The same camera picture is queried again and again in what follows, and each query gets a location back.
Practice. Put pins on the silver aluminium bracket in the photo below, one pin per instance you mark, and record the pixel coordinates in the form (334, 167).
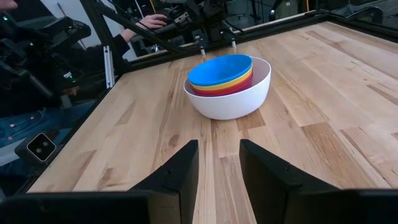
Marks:
(109, 68)

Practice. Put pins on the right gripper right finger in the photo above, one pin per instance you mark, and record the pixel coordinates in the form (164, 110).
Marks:
(267, 180)

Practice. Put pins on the yellow plastic bowl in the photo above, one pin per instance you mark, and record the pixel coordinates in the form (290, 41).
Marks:
(217, 86)

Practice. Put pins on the person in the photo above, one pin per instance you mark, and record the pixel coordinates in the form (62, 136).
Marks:
(46, 124)

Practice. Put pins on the small black square camera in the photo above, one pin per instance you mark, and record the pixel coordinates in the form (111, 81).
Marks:
(38, 147)

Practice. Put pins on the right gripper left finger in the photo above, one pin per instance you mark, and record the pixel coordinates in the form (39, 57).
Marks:
(177, 186)

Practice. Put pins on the pink plastic bowl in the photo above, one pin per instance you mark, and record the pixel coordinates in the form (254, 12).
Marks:
(224, 92)

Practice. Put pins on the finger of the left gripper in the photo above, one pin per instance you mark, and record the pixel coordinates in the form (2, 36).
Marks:
(203, 46)
(233, 45)

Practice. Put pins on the blue plastic bowl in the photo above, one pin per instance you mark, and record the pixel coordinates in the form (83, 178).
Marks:
(220, 70)

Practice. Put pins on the person's hand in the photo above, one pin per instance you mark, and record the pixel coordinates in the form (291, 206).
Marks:
(154, 21)

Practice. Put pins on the black aluminium table frame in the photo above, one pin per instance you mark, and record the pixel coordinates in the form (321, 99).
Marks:
(99, 28)

